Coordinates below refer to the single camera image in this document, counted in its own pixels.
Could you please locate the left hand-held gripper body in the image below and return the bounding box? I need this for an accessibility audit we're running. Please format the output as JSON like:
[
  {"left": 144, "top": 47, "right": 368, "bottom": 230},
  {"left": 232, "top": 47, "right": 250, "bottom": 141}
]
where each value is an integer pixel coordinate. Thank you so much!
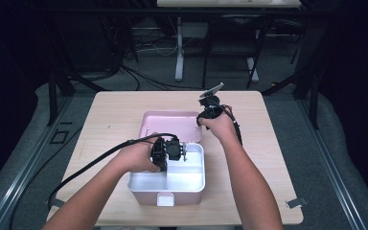
[{"left": 150, "top": 136, "right": 188, "bottom": 162}]

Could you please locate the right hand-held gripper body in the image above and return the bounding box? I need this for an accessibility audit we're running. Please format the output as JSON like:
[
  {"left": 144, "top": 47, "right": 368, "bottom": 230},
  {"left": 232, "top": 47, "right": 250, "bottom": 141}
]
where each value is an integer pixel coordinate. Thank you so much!
[{"left": 198, "top": 81, "right": 226, "bottom": 120}]

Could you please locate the pink storage box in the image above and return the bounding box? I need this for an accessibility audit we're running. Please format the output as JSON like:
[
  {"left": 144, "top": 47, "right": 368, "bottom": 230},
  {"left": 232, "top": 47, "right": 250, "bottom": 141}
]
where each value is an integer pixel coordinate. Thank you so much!
[{"left": 126, "top": 110, "right": 206, "bottom": 207}]

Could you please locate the white tray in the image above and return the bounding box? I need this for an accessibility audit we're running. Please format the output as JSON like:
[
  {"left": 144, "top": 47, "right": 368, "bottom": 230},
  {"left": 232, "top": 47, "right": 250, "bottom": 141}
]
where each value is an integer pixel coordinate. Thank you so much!
[{"left": 127, "top": 142, "right": 205, "bottom": 193}]

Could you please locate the person's right hand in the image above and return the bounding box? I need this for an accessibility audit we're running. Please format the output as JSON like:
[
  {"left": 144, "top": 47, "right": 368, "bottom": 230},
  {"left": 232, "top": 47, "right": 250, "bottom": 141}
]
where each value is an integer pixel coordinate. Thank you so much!
[{"left": 199, "top": 104, "right": 239, "bottom": 145}]

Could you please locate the person's left hand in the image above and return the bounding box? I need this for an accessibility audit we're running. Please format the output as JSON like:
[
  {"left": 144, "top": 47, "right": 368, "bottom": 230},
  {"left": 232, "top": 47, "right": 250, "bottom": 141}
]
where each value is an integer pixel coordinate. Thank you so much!
[{"left": 116, "top": 133, "right": 161, "bottom": 173}]

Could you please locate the white desk leg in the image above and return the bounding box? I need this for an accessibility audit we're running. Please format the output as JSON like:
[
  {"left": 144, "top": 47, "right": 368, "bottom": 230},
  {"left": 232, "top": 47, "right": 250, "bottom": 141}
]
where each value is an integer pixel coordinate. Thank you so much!
[
  {"left": 174, "top": 16, "right": 185, "bottom": 82},
  {"left": 245, "top": 57, "right": 260, "bottom": 83}
]

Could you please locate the black chair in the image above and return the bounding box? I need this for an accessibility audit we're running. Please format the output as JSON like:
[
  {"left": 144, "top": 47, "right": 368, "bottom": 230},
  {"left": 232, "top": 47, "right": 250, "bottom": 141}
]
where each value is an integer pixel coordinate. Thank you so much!
[{"left": 201, "top": 13, "right": 274, "bottom": 90}]

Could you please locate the black metal stand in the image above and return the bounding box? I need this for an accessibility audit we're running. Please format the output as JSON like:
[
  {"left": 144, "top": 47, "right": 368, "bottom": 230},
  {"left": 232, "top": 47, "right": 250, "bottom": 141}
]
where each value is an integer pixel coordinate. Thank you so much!
[
  {"left": 262, "top": 32, "right": 320, "bottom": 130},
  {"left": 46, "top": 68, "right": 109, "bottom": 127}
]

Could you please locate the right hand-held gripper cable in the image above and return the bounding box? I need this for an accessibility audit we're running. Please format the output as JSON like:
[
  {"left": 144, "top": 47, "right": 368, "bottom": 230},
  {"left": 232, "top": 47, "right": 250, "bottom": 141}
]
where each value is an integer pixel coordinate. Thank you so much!
[{"left": 218, "top": 103, "right": 243, "bottom": 147}]

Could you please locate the hand-held gripper cable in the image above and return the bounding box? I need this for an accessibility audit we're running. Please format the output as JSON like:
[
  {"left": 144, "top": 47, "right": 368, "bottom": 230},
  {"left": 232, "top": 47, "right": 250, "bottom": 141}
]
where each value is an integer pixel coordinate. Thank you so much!
[
  {"left": 47, "top": 132, "right": 180, "bottom": 209},
  {"left": 218, "top": 103, "right": 243, "bottom": 147}
]

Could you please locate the left hand-held gripper cable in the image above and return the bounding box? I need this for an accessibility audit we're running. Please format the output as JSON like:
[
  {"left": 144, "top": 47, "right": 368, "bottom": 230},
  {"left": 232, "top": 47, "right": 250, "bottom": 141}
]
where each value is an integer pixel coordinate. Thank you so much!
[{"left": 47, "top": 132, "right": 180, "bottom": 209}]

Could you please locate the bundle of floor cables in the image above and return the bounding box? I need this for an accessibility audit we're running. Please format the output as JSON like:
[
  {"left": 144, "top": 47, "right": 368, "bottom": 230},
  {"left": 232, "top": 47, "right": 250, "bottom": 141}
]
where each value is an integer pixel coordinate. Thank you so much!
[{"left": 102, "top": 18, "right": 205, "bottom": 92}]

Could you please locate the grey metal table bracket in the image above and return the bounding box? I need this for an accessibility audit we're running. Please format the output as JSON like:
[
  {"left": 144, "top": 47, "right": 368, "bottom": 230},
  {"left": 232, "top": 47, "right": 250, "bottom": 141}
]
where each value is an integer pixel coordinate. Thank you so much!
[
  {"left": 45, "top": 197, "right": 64, "bottom": 209},
  {"left": 285, "top": 196, "right": 310, "bottom": 209}
]

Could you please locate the black floor cable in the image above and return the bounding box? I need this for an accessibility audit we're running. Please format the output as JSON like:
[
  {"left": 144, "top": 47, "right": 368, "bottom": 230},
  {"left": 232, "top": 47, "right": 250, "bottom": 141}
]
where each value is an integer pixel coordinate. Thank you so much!
[{"left": 9, "top": 127, "right": 84, "bottom": 230}]

